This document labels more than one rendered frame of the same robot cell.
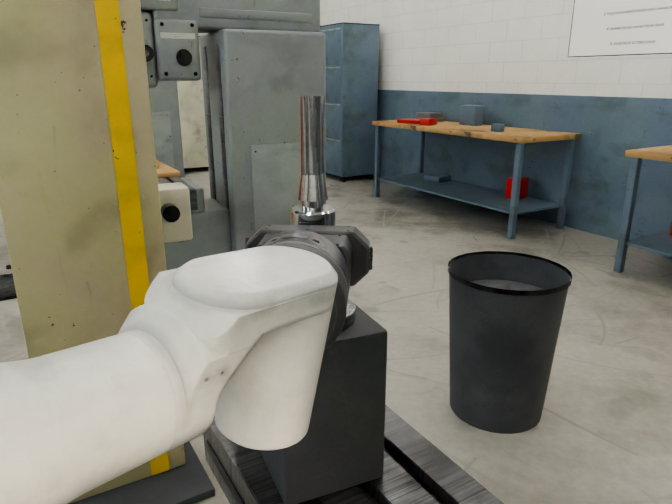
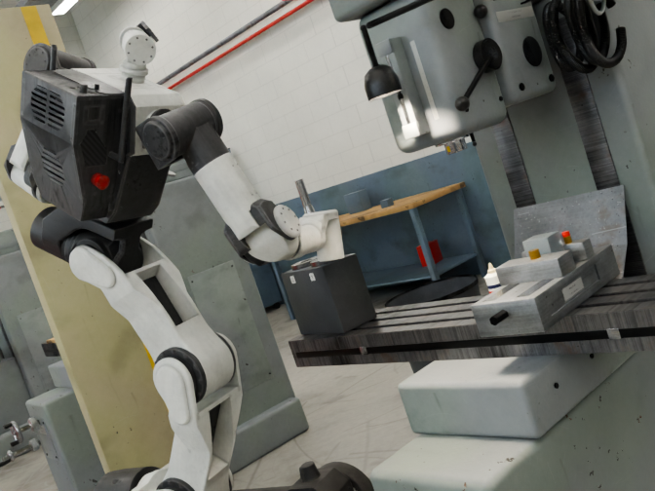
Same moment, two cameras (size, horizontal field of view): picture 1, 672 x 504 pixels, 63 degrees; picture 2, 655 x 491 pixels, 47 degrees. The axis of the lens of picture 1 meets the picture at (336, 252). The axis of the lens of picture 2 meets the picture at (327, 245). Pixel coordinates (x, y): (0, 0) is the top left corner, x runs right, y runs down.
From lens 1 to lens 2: 153 cm
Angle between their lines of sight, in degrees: 16
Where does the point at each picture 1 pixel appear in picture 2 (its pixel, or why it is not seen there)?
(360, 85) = not seen: hidden behind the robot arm
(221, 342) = (322, 220)
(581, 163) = (477, 207)
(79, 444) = (309, 234)
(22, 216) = (79, 354)
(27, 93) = (64, 267)
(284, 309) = (330, 214)
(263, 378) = (329, 238)
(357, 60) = not seen: hidden behind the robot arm
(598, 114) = (471, 159)
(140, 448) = (317, 240)
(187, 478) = not seen: outside the picture
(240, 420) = (327, 252)
